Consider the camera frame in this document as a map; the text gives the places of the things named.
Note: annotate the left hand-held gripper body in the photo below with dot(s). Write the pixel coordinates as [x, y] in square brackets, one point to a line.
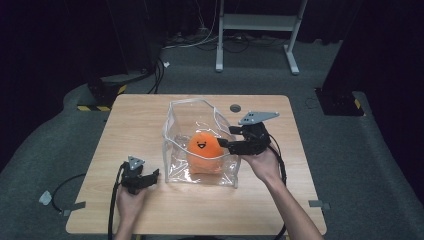
[131, 178]

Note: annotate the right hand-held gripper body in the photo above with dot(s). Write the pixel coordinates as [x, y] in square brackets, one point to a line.
[256, 140]

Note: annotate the clear plastic bag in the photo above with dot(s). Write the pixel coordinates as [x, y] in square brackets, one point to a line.
[176, 160]

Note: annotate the orange plush toy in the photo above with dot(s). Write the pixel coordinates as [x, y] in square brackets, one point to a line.
[204, 148]

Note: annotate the person's left hand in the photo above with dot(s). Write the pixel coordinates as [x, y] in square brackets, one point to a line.
[128, 205]

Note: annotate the person's right hand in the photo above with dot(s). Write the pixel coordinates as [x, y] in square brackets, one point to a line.
[266, 165]

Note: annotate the grey table grommet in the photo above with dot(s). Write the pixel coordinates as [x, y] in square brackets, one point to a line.
[235, 108]

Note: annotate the long grey tape strip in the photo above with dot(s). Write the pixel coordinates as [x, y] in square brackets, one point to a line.
[75, 206]

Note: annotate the striped black stand base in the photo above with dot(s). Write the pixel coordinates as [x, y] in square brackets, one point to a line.
[100, 96]

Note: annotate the small grey tape piece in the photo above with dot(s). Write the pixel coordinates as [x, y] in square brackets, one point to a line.
[45, 198]

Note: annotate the grey tape at table edge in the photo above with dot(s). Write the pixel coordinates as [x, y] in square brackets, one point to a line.
[318, 204]

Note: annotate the small white tag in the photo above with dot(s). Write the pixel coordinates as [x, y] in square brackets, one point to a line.
[166, 64]

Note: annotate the white metal stand frame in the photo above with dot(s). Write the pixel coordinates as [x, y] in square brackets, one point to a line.
[256, 22]

